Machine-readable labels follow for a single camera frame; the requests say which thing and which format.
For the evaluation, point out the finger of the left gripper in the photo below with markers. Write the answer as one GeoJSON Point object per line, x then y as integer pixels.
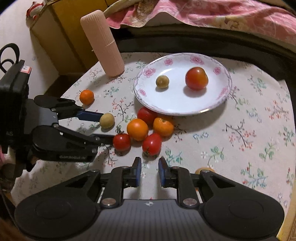
{"type": "Point", "coordinates": [66, 108]}
{"type": "Point", "coordinates": [60, 144]}

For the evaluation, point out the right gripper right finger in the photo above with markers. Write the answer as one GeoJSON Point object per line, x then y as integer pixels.
{"type": "Point", "coordinates": [182, 180]}

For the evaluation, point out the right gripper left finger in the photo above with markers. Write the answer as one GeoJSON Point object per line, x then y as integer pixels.
{"type": "Point", "coordinates": [117, 181]}

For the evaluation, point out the small orange tangerine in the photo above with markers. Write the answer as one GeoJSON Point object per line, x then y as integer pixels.
{"type": "Point", "coordinates": [86, 97]}

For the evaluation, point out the red cherry tomato with stem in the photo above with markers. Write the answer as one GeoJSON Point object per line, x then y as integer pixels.
{"type": "Point", "coordinates": [121, 141]}

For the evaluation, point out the red oval cherry tomato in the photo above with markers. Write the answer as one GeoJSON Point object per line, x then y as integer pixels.
{"type": "Point", "coordinates": [152, 144]}

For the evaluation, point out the brown longan fruit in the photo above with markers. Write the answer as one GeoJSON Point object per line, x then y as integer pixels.
{"type": "Point", "coordinates": [107, 120]}

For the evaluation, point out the orange round tomato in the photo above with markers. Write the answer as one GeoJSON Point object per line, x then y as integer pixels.
{"type": "Point", "coordinates": [137, 129]}

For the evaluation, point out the white floral plate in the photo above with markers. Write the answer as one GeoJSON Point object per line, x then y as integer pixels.
{"type": "Point", "coordinates": [178, 99]}

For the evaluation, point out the floral tablecloth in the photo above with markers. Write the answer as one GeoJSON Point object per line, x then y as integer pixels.
{"type": "Point", "coordinates": [249, 139]}

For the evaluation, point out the wooden nightstand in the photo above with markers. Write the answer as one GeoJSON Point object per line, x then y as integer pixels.
{"type": "Point", "coordinates": [58, 30]}

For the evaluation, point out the pink ribbed cylinder container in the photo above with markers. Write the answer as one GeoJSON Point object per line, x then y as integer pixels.
{"type": "Point", "coordinates": [100, 37]}

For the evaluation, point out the small brown longan on plate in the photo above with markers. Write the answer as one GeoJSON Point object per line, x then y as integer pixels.
{"type": "Point", "coordinates": [162, 81]}

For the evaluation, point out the large red tomato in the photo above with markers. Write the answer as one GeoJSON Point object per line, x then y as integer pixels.
{"type": "Point", "coordinates": [196, 78]}

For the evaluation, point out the santa figurine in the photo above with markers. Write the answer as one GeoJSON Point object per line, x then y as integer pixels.
{"type": "Point", "coordinates": [34, 10]}

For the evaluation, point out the pink floral quilt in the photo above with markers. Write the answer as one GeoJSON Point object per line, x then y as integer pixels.
{"type": "Point", "coordinates": [273, 19]}

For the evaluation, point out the dark bed frame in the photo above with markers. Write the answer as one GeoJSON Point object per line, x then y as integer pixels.
{"type": "Point", "coordinates": [277, 61]}

